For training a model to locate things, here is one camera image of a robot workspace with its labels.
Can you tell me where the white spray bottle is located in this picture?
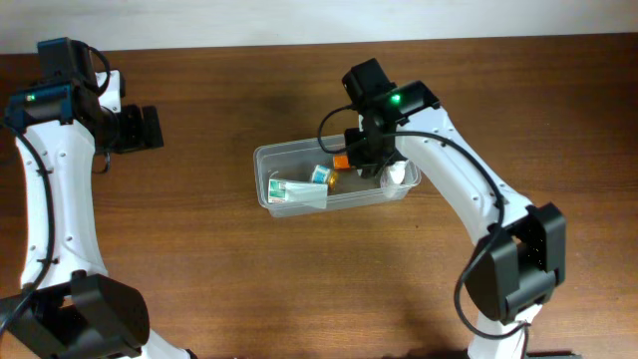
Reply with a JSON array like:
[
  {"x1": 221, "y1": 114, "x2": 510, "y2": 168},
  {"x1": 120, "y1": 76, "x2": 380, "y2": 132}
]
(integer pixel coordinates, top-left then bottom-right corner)
[{"x1": 380, "y1": 161, "x2": 409, "y2": 200}]

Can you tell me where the orange tablet tube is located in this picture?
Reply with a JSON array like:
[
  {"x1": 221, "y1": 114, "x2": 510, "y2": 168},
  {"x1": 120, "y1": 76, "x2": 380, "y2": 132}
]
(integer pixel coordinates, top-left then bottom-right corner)
[{"x1": 332, "y1": 155, "x2": 351, "y2": 171}]

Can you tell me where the small amber jar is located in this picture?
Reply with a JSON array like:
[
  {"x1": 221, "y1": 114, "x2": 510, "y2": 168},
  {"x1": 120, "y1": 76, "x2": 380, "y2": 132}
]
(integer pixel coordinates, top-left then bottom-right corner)
[{"x1": 310, "y1": 165, "x2": 338, "y2": 191}]

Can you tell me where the white green medicine box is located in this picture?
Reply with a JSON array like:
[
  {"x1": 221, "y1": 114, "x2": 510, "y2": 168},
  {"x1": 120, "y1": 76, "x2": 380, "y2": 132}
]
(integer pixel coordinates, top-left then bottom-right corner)
[{"x1": 266, "y1": 179, "x2": 328, "y2": 209}]

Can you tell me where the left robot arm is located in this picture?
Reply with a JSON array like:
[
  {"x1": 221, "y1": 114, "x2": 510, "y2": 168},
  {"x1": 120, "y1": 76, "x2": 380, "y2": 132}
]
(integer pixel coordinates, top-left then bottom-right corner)
[{"x1": 1, "y1": 38, "x2": 191, "y2": 359}]

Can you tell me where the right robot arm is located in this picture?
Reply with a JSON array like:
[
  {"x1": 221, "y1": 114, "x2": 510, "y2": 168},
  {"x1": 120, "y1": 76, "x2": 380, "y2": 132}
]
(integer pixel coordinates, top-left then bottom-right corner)
[{"x1": 342, "y1": 59, "x2": 566, "y2": 358}]

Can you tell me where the clear plastic container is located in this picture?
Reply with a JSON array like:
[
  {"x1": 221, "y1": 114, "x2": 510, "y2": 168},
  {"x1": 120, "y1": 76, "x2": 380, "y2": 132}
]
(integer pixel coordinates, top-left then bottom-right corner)
[{"x1": 253, "y1": 139, "x2": 421, "y2": 217}]

